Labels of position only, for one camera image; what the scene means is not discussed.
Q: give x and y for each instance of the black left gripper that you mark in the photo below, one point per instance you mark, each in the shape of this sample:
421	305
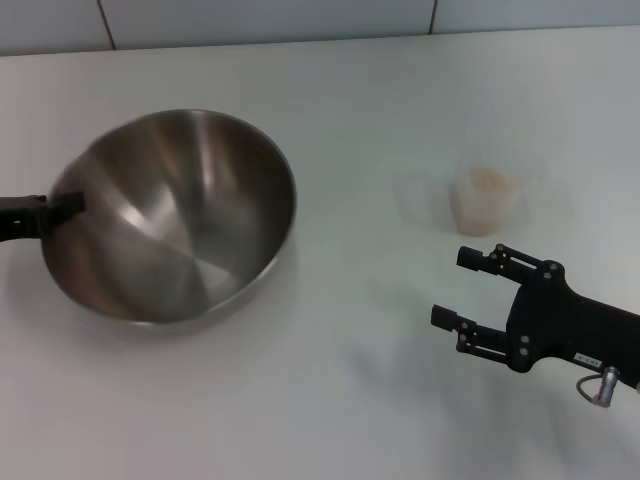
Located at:
12	220

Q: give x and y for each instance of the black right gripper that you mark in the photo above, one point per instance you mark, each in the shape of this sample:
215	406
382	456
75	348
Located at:
565	325

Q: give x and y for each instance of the clear plastic measuring cup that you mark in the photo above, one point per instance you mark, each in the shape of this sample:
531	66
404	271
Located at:
470	202

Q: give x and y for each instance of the stainless steel mixing bowl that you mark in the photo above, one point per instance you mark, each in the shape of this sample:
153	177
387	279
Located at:
175	215

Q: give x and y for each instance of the white uncooked rice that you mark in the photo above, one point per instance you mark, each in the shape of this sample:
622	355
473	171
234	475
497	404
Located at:
487	185

